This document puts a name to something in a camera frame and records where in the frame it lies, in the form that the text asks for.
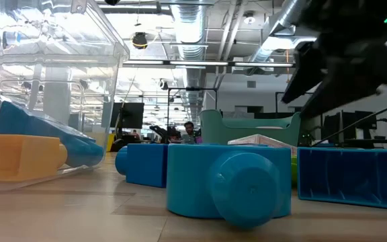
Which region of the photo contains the black gantry frame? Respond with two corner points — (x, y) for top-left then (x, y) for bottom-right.
(167, 87), (218, 130)

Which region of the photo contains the silver ventilation duct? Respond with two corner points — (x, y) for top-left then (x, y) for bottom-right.
(170, 0), (212, 61)
(250, 0), (307, 63)

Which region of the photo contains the black monitor bank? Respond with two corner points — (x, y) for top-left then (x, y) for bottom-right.
(322, 110), (378, 142)

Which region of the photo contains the playing card deck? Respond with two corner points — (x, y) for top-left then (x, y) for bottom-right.
(227, 133), (298, 156)

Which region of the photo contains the black office chair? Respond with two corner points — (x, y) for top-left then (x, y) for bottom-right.
(111, 134), (142, 153)

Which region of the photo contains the long blue toy block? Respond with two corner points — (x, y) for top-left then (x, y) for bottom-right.
(0, 100), (104, 168)

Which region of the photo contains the long ceiling light bar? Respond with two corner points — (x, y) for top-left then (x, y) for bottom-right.
(122, 59), (295, 69)

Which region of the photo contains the black ceiling device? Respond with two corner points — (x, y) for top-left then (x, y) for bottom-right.
(132, 32), (149, 50)

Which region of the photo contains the black office monitor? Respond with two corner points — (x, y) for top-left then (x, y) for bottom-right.
(110, 102), (145, 130)

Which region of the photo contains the clear plastic container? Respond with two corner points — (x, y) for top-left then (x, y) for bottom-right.
(0, 0), (130, 192)

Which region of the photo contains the teal plastic bin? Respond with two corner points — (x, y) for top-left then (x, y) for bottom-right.
(199, 109), (302, 147)

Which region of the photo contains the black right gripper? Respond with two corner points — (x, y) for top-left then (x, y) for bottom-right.
(280, 19), (387, 118)

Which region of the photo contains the orange two-stud toy block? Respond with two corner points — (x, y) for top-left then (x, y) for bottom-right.
(0, 133), (69, 184)

